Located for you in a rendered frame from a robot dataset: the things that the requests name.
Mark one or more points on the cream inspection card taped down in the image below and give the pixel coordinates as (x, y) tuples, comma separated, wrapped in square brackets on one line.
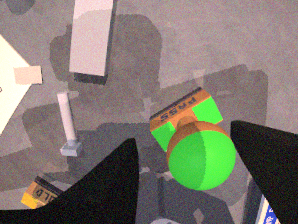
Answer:
[(16, 76)]

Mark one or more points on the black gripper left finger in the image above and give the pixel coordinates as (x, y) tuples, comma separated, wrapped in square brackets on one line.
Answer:
[(105, 195)]

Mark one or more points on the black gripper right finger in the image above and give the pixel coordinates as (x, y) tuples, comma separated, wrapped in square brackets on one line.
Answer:
[(272, 159)]

